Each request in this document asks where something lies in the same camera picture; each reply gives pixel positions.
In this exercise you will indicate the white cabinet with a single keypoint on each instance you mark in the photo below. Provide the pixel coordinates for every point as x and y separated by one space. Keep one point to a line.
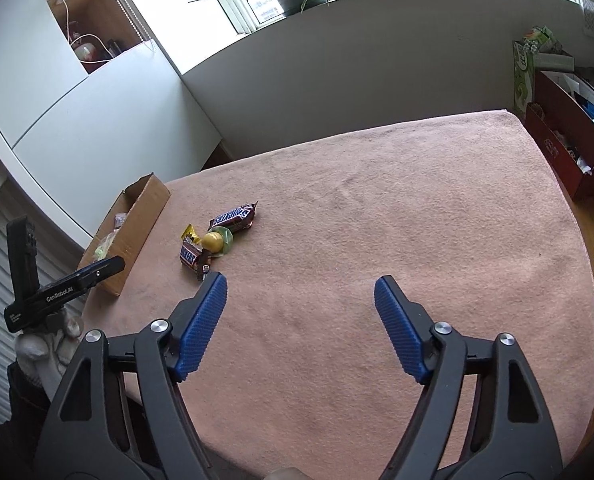
102 125

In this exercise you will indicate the yellow jelly cup green rim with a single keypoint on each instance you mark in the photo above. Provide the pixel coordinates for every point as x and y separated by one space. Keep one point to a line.
213 241

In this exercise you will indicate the yellowish wrapped bread packet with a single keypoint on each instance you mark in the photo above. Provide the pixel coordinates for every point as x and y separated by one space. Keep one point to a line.
104 246

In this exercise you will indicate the red round object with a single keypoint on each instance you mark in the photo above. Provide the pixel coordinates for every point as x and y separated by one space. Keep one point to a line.
86 51

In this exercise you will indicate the person's left forearm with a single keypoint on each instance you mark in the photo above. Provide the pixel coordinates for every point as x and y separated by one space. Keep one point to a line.
24 395

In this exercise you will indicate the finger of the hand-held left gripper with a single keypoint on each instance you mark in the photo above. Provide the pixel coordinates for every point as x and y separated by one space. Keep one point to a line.
104 270

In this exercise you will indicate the pink blanket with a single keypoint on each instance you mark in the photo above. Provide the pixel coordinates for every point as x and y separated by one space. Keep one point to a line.
377 210

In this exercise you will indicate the large brown chocolate bar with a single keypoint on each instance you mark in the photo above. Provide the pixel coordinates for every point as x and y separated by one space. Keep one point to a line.
232 216

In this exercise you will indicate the small brown chocolate bar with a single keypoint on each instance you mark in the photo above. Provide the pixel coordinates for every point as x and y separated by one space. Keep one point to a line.
189 252

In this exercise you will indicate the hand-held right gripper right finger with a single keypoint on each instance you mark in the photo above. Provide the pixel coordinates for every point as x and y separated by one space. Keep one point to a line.
399 330

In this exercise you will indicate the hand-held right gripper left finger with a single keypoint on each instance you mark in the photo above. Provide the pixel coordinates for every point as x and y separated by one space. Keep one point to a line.
202 325

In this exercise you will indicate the yellow candy packet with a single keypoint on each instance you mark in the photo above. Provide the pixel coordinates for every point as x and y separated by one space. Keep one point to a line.
191 232

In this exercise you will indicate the person's left hand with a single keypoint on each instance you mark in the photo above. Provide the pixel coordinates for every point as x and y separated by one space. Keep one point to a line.
42 350

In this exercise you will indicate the red cardboard box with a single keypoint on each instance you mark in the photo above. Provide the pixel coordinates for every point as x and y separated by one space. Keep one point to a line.
557 145

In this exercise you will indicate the green printed carton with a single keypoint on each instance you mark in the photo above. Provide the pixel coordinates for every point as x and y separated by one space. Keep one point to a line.
523 75

